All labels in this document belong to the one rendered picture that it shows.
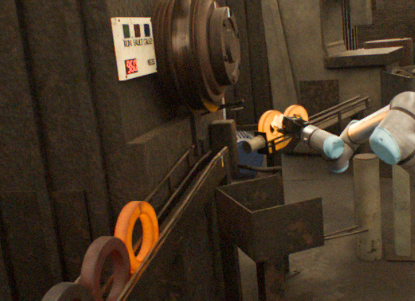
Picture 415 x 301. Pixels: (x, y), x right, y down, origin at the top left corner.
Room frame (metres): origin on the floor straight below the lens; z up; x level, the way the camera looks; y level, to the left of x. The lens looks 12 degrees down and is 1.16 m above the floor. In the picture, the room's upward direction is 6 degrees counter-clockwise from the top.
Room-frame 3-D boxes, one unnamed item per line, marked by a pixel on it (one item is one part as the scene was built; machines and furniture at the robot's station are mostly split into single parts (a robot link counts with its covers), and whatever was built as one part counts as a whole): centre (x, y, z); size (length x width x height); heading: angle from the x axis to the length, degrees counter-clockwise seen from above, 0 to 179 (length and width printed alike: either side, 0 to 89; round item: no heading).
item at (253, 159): (4.20, -0.28, 0.17); 0.57 x 0.31 x 0.34; 3
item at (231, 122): (2.16, -0.07, 0.68); 0.11 x 0.08 x 0.24; 73
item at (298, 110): (2.40, -0.43, 0.72); 0.16 x 0.03 x 0.16; 128
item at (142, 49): (1.64, 0.19, 1.15); 0.26 x 0.02 x 0.18; 163
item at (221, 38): (1.90, -0.11, 1.11); 0.28 x 0.06 x 0.28; 163
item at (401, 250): (2.37, -0.91, 0.31); 0.24 x 0.16 x 0.62; 163
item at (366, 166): (2.37, -0.75, 0.26); 0.12 x 0.12 x 0.52
